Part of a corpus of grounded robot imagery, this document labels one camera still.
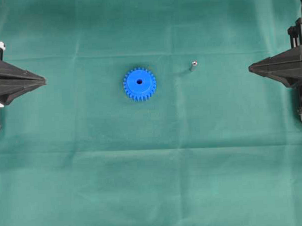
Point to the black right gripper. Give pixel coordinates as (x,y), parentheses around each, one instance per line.
(291,56)

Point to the small metal shaft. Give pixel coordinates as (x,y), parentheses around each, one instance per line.
(193,66)

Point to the blue plastic gear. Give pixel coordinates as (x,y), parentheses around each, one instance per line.
(139,84)

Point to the green table cloth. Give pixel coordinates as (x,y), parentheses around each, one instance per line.
(219,146)

